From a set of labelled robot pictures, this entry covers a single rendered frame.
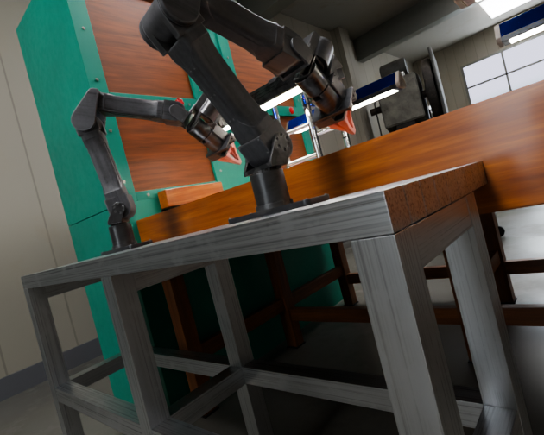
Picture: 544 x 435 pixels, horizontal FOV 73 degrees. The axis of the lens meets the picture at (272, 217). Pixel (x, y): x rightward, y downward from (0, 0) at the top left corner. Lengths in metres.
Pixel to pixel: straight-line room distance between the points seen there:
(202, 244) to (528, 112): 0.53
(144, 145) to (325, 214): 1.29
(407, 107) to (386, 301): 5.55
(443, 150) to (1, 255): 2.53
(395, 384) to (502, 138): 0.45
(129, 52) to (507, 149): 1.45
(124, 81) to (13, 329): 1.72
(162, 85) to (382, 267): 1.53
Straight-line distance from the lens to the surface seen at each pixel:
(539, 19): 1.60
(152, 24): 0.67
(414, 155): 0.74
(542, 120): 0.70
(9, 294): 2.77
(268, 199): 0.63
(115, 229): 1.12
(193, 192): 1.57
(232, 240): 0.46
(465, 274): 0.60
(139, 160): 1.56
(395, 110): 5.89
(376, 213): 0.34
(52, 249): 2.84
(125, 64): 1.72
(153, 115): 1.15
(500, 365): 0.64
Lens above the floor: 0.68
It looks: 1 degrees down
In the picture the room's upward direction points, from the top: 14 degrees counter-clockwise
